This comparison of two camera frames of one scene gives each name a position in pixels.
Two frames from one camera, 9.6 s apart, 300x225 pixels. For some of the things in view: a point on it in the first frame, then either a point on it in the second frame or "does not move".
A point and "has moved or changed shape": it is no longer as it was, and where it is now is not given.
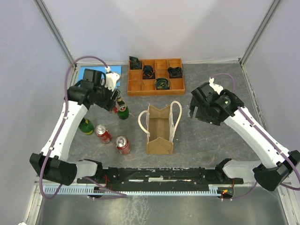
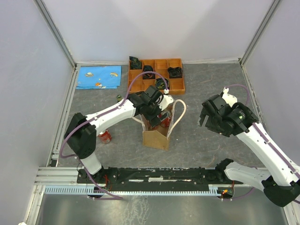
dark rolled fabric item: (134, 63) does not move
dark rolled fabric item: (149, 72) does not move
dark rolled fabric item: (175, 72) does not move
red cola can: (123, 145) -> (168, 118)
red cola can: (102, 132) does not move
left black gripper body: (104, 95) -> (151, 114)
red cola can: (116, 108) has moved or changed shape
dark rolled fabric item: (162, 84) does not move
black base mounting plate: (110, 177) does not move
